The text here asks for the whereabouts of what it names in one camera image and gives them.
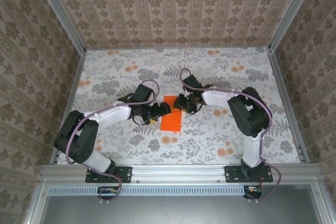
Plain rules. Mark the orange paper sheet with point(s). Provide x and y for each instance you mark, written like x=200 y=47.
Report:
x=170 y=123

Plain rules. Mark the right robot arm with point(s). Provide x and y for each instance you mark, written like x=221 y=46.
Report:
x=249 y=113

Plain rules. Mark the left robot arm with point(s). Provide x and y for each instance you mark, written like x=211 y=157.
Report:
x=84 y=145

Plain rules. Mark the floral patterned table cover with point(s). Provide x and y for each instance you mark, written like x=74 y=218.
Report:
x=210 y=140

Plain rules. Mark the aluminium back edge strip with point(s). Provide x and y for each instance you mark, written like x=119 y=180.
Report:
x=178 y=47

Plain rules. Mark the grey metal panel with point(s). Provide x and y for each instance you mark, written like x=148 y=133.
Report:
x=183 y=212

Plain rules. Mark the right white camera bracket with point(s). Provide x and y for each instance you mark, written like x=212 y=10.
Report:
x=187 y=92

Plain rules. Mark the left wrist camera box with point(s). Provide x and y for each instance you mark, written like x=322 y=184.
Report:
x=143 y=93

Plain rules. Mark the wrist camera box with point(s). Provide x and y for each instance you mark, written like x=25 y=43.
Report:
x=194 y=80
x=143 y=93

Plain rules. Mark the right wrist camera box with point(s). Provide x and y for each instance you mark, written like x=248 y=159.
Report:
x=194 y=80

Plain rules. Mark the aluminium front rail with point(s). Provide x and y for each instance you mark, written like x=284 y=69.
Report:
x=178 y=171

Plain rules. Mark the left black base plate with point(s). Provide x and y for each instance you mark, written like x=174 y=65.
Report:
x=126 y=174

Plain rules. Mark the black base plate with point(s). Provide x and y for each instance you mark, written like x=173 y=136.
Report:
x=229 y=175
x=126 y=174

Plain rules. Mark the left aluminium side rail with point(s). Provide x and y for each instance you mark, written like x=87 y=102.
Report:
x=75 y=79

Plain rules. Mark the aluminium side rail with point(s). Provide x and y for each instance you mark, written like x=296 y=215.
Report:
x=75 y=79
x=279 y=79

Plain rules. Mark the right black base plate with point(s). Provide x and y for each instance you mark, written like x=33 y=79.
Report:
x=229 y=175

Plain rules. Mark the right aluminium side rail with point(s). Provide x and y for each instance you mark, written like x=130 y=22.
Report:
x=279 y=79

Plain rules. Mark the left aluminium corner post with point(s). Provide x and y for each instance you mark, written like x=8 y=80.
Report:
x=60 y=11

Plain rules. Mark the aluminium corner post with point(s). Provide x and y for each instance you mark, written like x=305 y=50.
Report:
x=292 y=11
x=60 y=11

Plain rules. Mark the right aluminium corner post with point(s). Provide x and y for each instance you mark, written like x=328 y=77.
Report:
x=292 y=11

